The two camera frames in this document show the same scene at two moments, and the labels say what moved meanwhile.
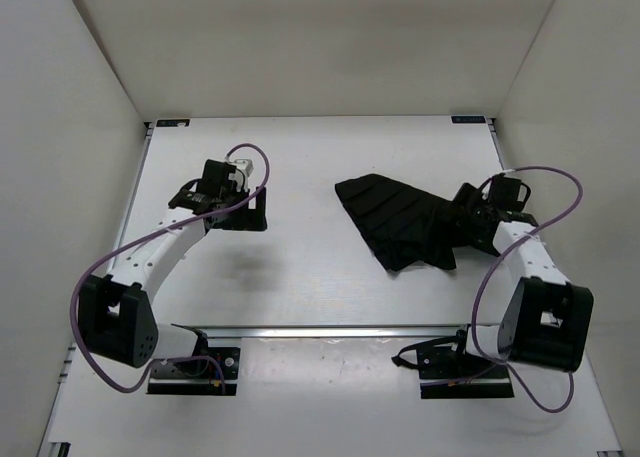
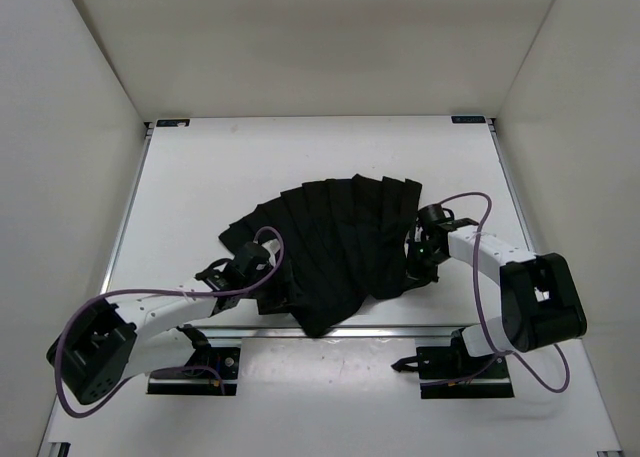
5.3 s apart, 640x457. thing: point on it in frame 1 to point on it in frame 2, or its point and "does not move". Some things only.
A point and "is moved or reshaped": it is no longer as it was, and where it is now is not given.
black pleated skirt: (404, 226) is moved or reshaped
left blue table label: (173, 122) does not move
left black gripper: (250, 218) to (283, 294)
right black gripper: (471, 198) to (414, 271)
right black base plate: (447, 372) does not move
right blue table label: (467, 119) does not move
